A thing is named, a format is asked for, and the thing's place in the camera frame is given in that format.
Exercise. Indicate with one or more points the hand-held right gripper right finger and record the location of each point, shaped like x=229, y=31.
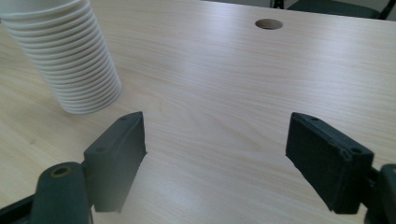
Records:
x=330, y=165

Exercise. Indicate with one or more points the stack of white paper cups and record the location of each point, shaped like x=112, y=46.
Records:
x=67, y=59

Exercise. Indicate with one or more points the black folding chair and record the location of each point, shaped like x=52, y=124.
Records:
x=327, y=7

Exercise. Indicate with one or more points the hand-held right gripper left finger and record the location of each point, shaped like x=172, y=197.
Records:
x=113, y=161

